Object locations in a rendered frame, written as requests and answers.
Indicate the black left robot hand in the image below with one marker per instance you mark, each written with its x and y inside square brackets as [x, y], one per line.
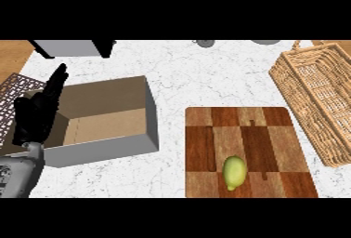
[36, 111]

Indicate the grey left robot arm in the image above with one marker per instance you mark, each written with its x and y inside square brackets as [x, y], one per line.
[19, 173]

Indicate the checkered wooden cutting board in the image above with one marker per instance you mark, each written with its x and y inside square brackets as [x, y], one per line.
[250, 145]

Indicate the tan wicker basket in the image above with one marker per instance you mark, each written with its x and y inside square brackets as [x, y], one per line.
[321, 102]

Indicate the brown perforated mat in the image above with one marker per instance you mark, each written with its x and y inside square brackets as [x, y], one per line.
[11, 99]

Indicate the open grey cardboard box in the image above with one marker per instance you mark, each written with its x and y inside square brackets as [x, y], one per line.
[107, 124]

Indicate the grey and black appliance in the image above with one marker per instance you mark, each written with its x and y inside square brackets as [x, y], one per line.
[73, 48]

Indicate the small grey round object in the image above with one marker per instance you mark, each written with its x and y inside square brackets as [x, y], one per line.
[206, 43]

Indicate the grey curved object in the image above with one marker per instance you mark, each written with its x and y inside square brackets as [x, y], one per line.
[266, 42]

